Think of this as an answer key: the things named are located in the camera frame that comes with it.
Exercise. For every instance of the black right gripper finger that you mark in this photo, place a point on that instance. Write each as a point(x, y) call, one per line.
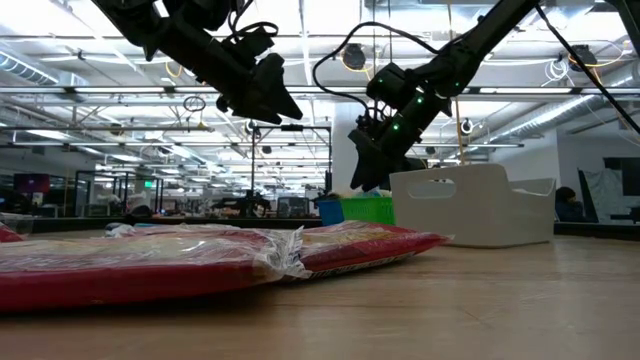
point(390, 170)
point(365, 167)

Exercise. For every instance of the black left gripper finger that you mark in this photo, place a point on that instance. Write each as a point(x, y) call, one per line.
point(272, 95)

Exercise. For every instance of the teal tape roll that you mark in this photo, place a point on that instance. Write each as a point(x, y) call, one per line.
point(380, 194)

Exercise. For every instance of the large red snack package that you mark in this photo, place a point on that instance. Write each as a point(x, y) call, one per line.
point(125, 285)

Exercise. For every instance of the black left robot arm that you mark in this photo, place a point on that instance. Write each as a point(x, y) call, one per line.
point(190, 40)

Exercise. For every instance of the white building column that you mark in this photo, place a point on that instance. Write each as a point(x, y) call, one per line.
point(345, 165)

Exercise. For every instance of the black computer monitor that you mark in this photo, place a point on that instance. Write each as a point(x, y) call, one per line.
point(417, 164)

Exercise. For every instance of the green plastic basket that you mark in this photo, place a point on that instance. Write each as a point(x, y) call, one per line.
point(367, 211)

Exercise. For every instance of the blue plastic basket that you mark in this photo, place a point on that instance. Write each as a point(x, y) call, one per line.
point(330, 214)

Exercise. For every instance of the small black ceiling reel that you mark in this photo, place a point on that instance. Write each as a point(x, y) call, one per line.
point(466, 126)

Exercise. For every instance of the far red snack packet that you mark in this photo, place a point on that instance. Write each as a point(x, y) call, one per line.
point(360, 247)

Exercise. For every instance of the white plastic storage bin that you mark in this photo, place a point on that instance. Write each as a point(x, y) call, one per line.
point(475, 215)

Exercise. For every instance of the background robot workstation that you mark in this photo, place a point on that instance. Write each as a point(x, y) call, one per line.
point(245, 205)

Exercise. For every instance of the person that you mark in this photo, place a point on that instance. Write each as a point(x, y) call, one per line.
point(567, 205)

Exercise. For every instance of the clear plastic container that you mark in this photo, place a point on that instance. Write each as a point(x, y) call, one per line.
point(17, 222)

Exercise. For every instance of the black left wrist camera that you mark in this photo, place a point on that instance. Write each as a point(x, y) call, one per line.
point(250, 42)

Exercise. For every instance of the dark wall television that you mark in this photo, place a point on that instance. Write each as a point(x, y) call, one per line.
point(31, 183)

